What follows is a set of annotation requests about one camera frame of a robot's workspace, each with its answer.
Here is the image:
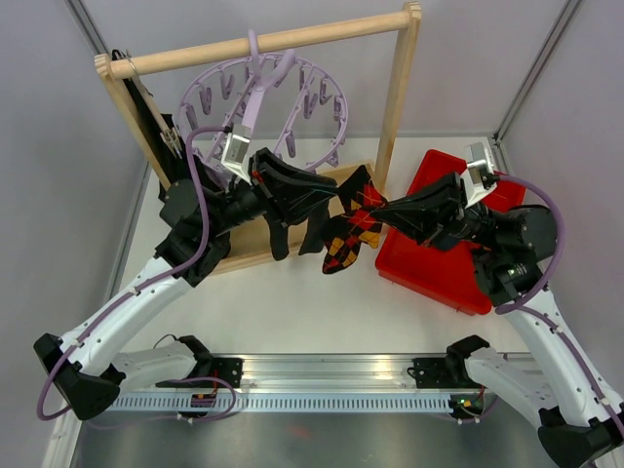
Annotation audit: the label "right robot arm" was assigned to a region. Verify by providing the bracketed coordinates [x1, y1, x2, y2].
[372, 173, 623, 467]

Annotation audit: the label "metal clip hanger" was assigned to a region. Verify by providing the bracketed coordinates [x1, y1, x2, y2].
[161, 128, 182, 159]

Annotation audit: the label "red plastic bin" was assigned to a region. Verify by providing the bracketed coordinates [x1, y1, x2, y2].
[375, 149, 526, 316]

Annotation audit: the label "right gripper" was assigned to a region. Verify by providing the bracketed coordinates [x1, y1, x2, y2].
[370, 169, 506, 252]

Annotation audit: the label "aluminium mounting rail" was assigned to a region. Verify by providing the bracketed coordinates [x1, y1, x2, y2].
[116, 353, 542, 391]

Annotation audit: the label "purple round clip hanger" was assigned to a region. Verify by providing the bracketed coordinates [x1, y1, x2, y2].
[175, 30, 349, 187]

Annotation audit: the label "wooden hanger rack frame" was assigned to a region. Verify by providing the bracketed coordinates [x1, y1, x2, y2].
[94, 1, 422, 277]

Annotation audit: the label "argyle patterned sock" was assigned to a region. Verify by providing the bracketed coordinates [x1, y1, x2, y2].
[321, 165, 388, 275]

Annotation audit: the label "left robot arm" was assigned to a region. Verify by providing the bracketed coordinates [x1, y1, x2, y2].
[33, 148, 337, 421]

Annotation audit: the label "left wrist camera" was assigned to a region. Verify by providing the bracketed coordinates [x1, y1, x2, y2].
[221, 124, 252, 184]

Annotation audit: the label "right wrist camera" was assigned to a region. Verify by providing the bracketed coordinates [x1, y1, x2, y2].
[460, 142, 499, 208]

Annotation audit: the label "black sock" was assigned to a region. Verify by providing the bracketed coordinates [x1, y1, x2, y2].
[264, 214, 290, 261]
[298, 201, 330, 255]

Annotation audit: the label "white slotted cable duct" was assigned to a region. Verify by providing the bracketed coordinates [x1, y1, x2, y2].
[109, 392, 480, 414]

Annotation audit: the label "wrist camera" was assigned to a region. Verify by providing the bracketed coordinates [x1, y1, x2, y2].
[221, 124, 252, 184]
[460, 142, 499, 208]

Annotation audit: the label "black hanging clothes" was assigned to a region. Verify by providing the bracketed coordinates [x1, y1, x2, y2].
[111, 49, 223, 202]

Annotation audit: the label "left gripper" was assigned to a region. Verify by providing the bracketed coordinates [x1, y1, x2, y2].
[203, 146, 340, 238]

